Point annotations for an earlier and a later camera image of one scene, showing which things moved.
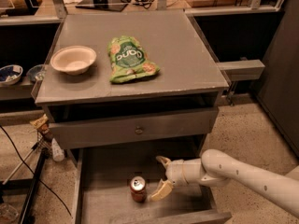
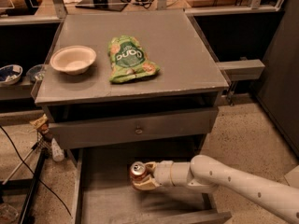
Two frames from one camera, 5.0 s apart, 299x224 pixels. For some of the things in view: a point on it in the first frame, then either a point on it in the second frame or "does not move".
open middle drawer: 103,189 does not move
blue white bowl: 10,75 does not move
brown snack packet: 42,124 does not move
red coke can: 137,187 → 137,171
